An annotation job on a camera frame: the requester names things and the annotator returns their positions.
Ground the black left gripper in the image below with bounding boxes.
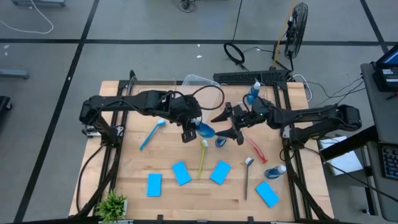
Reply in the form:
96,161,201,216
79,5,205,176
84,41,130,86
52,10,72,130
167,95,203,144

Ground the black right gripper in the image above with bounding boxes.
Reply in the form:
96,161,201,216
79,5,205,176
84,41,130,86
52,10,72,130
210,102,271,146

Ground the blue dish soap bottle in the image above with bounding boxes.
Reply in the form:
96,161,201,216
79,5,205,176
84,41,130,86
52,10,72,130
214,136,228,149
246,80,262,106
192,118,216,139
264,164,287,180

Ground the green dish brush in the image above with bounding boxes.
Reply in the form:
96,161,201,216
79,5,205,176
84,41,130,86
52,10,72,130
196,139,210,181

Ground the blue dish brush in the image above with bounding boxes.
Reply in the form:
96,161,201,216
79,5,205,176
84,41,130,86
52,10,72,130
139,118,167,151

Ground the red pink dish brush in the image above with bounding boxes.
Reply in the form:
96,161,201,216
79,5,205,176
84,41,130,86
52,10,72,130
229,125,269,164

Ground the clear shallow plastic bin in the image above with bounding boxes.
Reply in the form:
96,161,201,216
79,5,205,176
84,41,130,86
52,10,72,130
126,75,178,106
218,82,270,119

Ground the clear deep plastic bin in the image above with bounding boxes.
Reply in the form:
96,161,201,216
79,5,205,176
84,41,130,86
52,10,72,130
178,73,222,125

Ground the blue rectangular sponge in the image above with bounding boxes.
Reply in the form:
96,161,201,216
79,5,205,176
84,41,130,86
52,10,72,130
146,172,163,198
210,160,233,186
171,160,192,187
254,180,280,208

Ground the black vented metal box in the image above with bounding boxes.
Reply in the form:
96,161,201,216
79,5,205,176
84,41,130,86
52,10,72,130
213,69,292,84

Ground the small green potted plant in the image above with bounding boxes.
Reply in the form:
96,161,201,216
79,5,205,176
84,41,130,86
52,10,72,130
94,190,129,224

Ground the black floor fan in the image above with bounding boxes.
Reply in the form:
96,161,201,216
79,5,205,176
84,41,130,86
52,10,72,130
284,2,309,60

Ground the white paper sheet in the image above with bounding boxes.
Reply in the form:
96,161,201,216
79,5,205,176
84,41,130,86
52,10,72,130
318,136,364,177

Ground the grey desk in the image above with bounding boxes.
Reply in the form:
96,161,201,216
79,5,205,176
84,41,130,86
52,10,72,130
360,62,398,222

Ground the black keyboard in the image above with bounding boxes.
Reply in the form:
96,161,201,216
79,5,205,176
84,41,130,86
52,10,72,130
379,144,398,181

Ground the black laptop computer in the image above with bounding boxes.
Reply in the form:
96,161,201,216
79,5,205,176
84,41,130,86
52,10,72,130
374,45,398,93

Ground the grey floor bar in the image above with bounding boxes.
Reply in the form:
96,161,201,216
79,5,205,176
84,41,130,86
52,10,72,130
0,68,30,80

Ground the black floor object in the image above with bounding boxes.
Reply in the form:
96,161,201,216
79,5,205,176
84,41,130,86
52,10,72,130
0,95,13,114

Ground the grey cart base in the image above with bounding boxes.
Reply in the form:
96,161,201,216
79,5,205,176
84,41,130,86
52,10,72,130
11,0,67,7

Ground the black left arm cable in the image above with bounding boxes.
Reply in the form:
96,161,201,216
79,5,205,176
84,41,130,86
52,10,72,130
121,84,225,113

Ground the black aluminium table frame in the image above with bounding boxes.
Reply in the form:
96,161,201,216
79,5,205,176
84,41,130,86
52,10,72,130
74,70,335,223

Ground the black hanging cable with coil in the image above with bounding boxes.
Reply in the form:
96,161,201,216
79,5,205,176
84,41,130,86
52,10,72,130
223,0,249,71

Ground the short white cable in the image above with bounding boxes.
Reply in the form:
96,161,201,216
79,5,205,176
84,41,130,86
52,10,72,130
292,73,313,103

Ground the yellow hanging cable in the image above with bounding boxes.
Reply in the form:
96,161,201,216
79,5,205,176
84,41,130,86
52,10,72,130
272,0,296,68

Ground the black base cable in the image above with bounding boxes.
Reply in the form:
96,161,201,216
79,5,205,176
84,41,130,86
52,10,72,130
75,144,105,205

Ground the black cable bundle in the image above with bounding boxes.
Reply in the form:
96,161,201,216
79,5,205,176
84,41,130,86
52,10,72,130
175,0,198,13

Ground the thick black floor cable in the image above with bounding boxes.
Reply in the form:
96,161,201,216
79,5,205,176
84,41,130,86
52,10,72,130
320,155,398,203

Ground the white floor cable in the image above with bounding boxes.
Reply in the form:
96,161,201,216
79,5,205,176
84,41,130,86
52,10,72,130
0,0,54,35

